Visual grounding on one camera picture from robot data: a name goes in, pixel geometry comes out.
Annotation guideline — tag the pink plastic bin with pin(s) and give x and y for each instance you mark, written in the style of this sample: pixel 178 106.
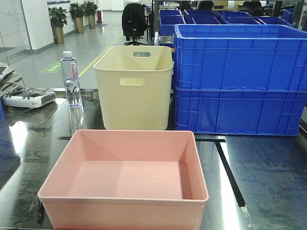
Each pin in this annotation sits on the pink plastic bin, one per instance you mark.
pixel 126 180

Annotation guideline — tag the cream plastic bin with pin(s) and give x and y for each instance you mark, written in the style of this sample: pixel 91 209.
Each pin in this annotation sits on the cream plastic bin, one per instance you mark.
pixel 134 84

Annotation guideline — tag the clear water bottle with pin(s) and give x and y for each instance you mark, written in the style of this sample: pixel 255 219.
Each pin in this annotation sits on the clear water bottle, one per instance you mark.
pixel 71 80

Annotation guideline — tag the black office chair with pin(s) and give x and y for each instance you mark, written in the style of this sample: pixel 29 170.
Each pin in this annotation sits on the black office chair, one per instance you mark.
pixel 133 23

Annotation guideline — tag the blue crates background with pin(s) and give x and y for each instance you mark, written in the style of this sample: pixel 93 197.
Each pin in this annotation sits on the blue crates background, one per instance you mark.
pixel 169 18

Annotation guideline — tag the upper large blue crate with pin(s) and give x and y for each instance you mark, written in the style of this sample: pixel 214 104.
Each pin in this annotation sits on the upper large blue crate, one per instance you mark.
pixel 240 57

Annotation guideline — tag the large blue crate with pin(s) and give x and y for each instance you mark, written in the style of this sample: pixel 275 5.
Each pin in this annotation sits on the large blue crate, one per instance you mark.
pixel 270 113
pixel 240 57

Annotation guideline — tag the lower large blue crate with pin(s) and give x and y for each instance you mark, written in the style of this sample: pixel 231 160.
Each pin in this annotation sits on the lower large blue crate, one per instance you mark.
pixel 270 113

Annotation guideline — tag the white remote controller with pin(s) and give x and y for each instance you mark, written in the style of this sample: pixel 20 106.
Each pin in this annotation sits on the white remote controller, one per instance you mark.
pixel 29 98

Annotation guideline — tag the potted plant right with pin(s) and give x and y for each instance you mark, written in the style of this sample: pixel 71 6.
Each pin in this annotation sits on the potted plant right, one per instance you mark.
pixel 90 9

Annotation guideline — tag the potted plant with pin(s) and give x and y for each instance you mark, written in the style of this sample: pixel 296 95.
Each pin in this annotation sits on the potted plant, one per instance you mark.
pixel 77 13
pixel 58 18
pixel 90 9

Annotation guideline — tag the potted plant middle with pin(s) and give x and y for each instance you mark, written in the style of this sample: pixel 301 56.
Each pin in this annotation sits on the potted plant middle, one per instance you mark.
pixel 77 13

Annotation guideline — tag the potted plant left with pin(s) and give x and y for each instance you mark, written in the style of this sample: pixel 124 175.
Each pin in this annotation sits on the potted plant left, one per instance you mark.
pixel 58 18

